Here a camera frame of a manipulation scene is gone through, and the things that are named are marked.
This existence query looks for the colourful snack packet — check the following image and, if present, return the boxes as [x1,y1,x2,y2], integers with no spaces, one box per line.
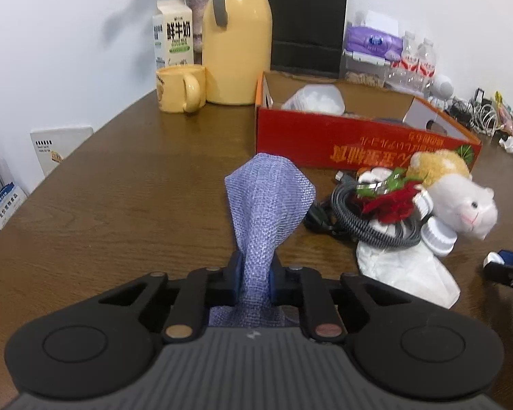
[494,91,513,135]

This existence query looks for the white robot speaker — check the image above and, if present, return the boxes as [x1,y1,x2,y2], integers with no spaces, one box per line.
[427,73,455,109]

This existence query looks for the white cable tangle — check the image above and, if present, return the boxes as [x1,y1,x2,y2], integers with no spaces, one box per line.
[470,102,501,135]

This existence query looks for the white ribbed flip cap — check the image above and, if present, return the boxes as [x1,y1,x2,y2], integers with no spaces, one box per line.
[421,218,456,258]

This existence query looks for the black paper bag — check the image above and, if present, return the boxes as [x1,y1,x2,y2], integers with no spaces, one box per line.
[259,0,349,80]

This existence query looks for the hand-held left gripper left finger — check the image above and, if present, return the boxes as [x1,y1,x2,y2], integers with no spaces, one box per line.
[98,251,242,344]

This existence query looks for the purple tissue pack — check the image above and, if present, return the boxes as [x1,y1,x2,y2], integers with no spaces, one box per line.
[344,11,405,63]

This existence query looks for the black cable tangle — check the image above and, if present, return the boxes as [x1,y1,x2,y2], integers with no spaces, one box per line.
[451,96,475,126]

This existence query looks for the white printed carton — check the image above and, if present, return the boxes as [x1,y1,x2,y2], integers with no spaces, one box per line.
[29,125,95,179]

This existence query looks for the purple woven cloth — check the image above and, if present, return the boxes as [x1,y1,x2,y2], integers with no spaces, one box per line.
[208,152,317,329]

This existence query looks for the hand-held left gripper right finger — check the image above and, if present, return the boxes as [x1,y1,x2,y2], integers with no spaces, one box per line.
[270,256,413,344]

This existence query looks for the white yellow plush hamster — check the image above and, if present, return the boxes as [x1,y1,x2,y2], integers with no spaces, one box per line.
[404,149,499,242]

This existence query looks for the clear water bottle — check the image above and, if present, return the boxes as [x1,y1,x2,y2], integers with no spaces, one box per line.
[391,30,420,90]
[417,38,437,95]

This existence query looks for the yellow mug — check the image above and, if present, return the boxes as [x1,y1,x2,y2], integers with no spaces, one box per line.
[155,64,207,114]

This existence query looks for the red fabric rose corsage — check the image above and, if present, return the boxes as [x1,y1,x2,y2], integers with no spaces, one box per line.
[355,166,426,225]

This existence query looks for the clear food container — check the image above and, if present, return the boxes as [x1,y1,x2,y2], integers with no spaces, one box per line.
[342,49,394,88]

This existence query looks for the white milk carton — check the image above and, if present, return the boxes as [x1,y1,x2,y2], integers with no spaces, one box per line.
[152,0,194,69]

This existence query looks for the yellow thermos jug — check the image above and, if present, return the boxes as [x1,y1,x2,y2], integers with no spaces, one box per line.
[202,0,273,105]

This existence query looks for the grey braided cable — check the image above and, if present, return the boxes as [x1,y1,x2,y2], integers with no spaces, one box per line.
[331,171,424,248]

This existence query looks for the red cardboard box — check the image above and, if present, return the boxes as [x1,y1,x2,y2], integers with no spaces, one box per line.
[255,71,483,179]

